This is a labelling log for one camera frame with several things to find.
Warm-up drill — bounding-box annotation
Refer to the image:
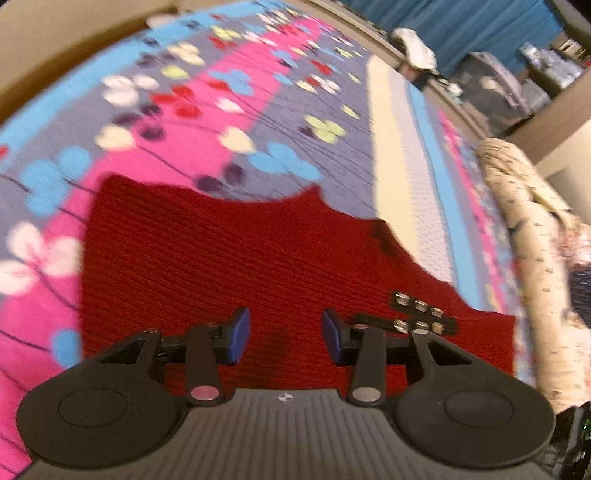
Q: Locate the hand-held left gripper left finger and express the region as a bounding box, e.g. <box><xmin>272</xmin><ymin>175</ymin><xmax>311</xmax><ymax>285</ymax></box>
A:
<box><xmin>95</xmin><ymin>307</ymin><xmax>252</xmax><ymax>407</ymax></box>

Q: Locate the dark blue cloth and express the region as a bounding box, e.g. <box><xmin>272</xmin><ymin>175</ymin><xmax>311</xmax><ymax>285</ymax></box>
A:
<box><xmin>570</xmin><ymin>267</ymin><xmax>591</xmax><ymax>326</ymax></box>

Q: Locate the beige printed duvet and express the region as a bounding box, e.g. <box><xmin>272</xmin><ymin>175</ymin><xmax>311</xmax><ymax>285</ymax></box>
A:
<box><xmin>475</xmin><ymin>138</ymin><xmax>591</xmax><ymax>414</ymax></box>

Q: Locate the floral printed blanket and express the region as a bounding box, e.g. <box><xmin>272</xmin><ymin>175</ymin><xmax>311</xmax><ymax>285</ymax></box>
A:
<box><xmin>0</xmin><ymin>0</ymin><xmax>532</xmax><ymax>476</ymax></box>

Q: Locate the blue curtain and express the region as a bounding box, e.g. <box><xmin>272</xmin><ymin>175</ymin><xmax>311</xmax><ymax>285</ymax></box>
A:
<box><xmin>337</xmin><ymin>0</ymin><xmax>561</xmax><ymax>80</ymax></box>

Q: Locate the red knitted garment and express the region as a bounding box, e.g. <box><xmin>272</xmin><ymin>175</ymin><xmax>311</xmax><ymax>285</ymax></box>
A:
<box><xmin>79</xmin><ymin>175</ymin><xmax>517</xmax><ymax>398</ymax></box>

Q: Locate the white crumpled cloth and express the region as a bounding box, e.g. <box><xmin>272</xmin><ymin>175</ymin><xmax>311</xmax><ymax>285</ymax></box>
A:
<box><xmin>392</xmin><ymin>28</ymin><xmax>438</xmax><ymax>71</ymax></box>

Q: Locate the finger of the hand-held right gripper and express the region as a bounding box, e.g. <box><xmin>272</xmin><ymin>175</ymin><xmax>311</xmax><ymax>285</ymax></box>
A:
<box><xmin>392</xmin><ymin>290</ymin><xmax>460</xmax><ymax>325</ymax></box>
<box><xmin>353</xmin><ymin>313</ymin><xmax>459</xmax><ymax>337</ymax></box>

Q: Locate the beige cabinet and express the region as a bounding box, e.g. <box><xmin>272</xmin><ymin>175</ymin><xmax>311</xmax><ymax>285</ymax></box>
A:
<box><xmin>505</xmin><ymin>85</ymin><xmax>591</xmax><ymax>181</ymax></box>

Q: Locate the grey bag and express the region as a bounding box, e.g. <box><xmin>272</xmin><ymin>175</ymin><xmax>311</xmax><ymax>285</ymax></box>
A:
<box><xmin>455</xmin><ymin>51</ymin><xmax>533</xmax><ymax>136</ymax></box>

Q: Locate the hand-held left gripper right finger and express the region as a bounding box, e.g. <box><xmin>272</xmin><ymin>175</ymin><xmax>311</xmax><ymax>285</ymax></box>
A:
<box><xmin>321</xmin><ymin>308</ymin><xmax>476</xmax><ymax>407</ymax></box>

